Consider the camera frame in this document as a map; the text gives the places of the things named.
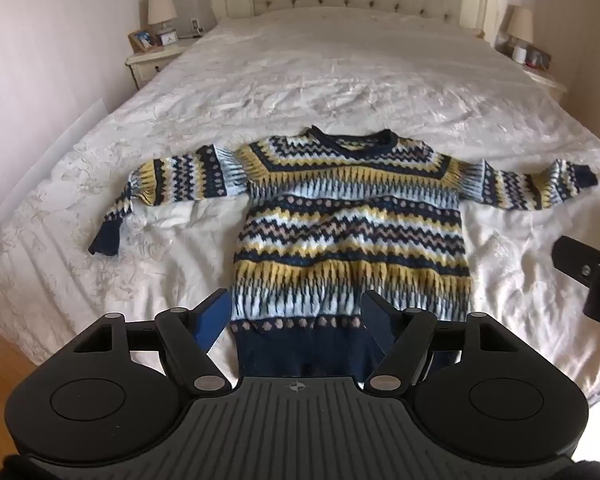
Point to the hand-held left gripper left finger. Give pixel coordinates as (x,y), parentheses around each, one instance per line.
(212,321)

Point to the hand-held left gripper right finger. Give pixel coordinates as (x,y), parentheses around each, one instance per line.
(376,321)

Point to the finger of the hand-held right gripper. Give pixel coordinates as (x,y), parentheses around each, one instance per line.
(575,257)

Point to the patterned knit sweater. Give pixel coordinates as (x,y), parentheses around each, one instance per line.
(350,220)

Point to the cream nightstand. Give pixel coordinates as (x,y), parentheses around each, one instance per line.
(547,82)
(145,67)

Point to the small white jar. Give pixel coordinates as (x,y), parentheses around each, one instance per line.
(519,54)

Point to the beige table lamp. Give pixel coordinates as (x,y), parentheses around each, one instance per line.
(161,6)
(520,24)

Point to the bed with white bedspread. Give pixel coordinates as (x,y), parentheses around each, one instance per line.
(300,75)

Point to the small table clock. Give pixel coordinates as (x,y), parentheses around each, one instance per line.
(169,38)

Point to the wooden photo frame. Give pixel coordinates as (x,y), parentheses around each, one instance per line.
(142,40)

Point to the wall socket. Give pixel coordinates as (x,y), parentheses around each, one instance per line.
(196,26)

